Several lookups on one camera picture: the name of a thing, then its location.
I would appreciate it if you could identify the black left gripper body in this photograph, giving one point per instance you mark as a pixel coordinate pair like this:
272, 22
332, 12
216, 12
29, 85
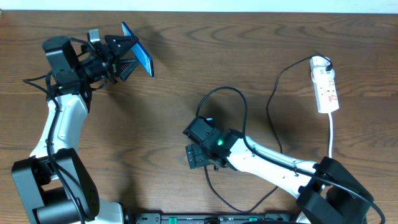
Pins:
109, 58

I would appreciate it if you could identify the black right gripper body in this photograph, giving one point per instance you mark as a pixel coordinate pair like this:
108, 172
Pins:
193, 155

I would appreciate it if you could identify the white power strip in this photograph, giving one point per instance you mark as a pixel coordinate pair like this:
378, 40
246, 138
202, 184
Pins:
322, 75

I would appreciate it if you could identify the blue Galaxy S25+ smartphone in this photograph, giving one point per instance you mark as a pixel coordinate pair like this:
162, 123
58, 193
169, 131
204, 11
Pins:
143, 56

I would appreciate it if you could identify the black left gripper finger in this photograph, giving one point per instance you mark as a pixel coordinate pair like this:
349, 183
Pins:
125, 67
120, 45

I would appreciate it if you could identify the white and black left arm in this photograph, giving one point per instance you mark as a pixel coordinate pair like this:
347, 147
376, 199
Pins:
53, 184

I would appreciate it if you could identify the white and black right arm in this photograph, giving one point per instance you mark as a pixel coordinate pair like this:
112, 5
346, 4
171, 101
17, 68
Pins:
326, 192

